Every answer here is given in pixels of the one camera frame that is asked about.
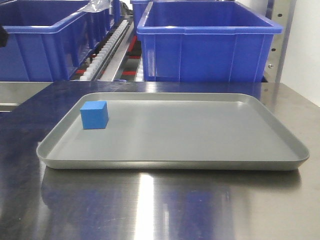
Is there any blue plastic bin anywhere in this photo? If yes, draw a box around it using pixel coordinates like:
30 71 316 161
0 0 120 82
130 0 153 36
136 0 283 83

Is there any clear plastic sheet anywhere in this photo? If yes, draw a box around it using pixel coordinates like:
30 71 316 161
79 0 111 13

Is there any white roller conveyor rail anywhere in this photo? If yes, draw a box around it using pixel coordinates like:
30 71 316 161
78 19 134 82

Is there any rear blue plastic bin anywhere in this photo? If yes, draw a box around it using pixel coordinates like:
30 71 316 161
130 0 153 36

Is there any grey metal tray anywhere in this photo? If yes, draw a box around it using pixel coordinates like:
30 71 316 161
36 92 310 171

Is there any blue cube block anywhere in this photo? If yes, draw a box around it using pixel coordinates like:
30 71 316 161
80 100 109 130

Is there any right blue plastic bin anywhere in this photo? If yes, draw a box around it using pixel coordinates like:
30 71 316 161
136 0 283 83

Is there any left blue plastic bin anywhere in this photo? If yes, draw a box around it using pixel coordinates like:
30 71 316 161
0 0 120 82

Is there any steel shelf upright post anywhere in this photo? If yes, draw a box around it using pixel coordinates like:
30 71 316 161
264 0 296 83

